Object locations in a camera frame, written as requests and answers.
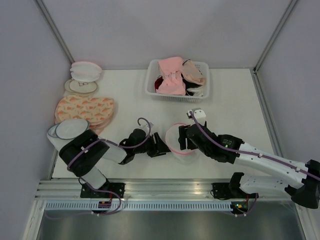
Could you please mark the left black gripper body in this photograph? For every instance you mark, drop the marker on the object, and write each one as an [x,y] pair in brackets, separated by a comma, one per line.
[149,147]

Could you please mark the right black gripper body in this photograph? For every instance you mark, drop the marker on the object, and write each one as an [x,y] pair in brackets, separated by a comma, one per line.
[190,144]

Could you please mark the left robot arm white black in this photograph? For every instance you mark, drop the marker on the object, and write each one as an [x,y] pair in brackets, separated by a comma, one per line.
[83,153]

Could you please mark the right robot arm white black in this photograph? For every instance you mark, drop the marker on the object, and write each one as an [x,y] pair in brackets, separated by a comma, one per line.
[303,178]

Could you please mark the white bra in basket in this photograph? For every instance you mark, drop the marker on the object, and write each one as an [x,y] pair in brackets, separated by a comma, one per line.
[195,91]

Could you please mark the pink bra in basket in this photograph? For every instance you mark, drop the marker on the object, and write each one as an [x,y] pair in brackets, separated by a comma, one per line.
[172,78]

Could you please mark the pink laundry bag under stack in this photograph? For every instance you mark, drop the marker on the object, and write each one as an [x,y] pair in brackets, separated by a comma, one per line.
[98,129]

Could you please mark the beige bra in basket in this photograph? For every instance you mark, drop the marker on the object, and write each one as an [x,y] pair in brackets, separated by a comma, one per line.
[192,74]

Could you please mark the dark red black bra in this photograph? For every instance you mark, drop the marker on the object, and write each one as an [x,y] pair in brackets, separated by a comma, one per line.
[158,82]

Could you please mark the carrot print laundry bag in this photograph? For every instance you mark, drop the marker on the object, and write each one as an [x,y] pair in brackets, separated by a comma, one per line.
[95,110]

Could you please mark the grey-trimmed white mesh laundry bag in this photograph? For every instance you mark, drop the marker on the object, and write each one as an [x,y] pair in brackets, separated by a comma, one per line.
[62,133]

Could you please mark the white plastic perforated basket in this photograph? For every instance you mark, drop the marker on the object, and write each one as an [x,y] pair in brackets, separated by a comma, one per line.
[153,73]

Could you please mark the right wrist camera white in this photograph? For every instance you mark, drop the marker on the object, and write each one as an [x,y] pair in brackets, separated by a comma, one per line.
[196,114]

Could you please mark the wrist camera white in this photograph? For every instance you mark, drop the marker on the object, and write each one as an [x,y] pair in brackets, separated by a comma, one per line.
[147,127]
[196,114]

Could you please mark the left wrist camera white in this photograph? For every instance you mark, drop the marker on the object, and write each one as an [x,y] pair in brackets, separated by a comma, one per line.
[147,127]

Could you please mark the right aluminium frame post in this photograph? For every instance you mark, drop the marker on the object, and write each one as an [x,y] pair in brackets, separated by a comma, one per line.
[275,34]

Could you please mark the aluminium frame post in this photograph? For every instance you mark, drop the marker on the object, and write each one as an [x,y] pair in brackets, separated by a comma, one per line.
[54,30]
[275,34]

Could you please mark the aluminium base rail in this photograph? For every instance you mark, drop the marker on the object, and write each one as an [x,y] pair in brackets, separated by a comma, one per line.
[134,189]

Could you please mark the white slotted cable duct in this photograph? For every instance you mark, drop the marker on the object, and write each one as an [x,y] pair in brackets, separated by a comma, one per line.
[225,206]

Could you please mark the left aluminium frame post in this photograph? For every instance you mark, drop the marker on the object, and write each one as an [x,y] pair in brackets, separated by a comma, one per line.
[54,30]

